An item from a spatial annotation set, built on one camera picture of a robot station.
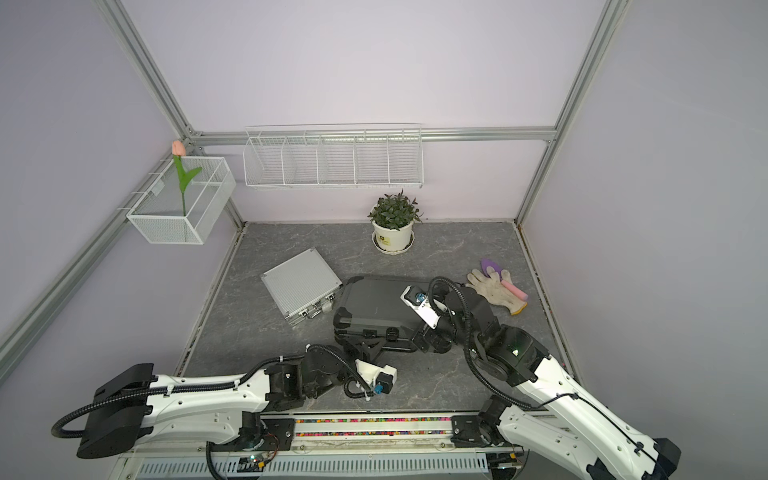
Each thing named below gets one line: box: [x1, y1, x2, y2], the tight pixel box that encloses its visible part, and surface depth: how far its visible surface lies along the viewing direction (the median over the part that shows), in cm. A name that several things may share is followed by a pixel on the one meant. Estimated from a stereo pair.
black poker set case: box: [333, 275, 435, 352], surface depth 79 cm
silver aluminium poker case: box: [260, 248, 343, 325], surface depth 98 cm
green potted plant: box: [367, 189, 424, 231], surface depth 101 cm
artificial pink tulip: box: [171, 140, 203, 216], surface depth 87 cm
